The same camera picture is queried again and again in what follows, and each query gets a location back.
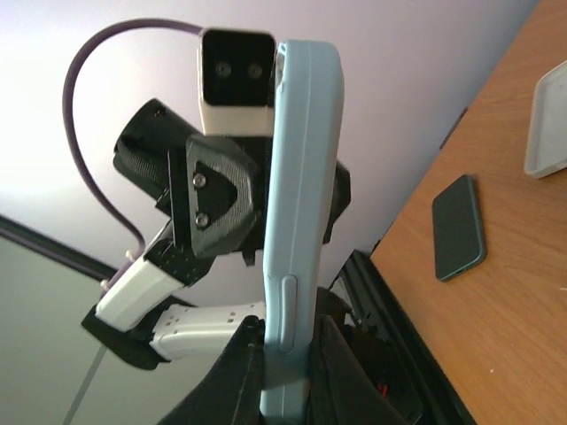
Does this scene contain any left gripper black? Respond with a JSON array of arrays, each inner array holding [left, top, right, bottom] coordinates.
[[113, 99, 273, 268]]

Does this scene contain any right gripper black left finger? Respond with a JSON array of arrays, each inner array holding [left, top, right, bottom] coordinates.
[[159, 315, 265, 425]]

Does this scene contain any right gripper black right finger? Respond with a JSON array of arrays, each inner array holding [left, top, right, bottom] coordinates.
[[307, 315, 405, 424]]

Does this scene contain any light blue phone case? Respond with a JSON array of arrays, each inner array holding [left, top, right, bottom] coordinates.
[[260, 40, 344, 424]]

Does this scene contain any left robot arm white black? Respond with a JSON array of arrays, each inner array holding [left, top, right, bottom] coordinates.
[[82, 99, 350, 370]]

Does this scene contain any phone with teal edge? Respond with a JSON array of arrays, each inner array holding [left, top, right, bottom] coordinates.
[[431, 174, 487, 282]]

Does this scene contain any white phone case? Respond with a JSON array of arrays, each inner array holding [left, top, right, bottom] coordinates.
[[524, 62, 566, 179]]

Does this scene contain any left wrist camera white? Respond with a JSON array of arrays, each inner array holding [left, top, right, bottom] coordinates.
[[198, 27, 276, 137]]

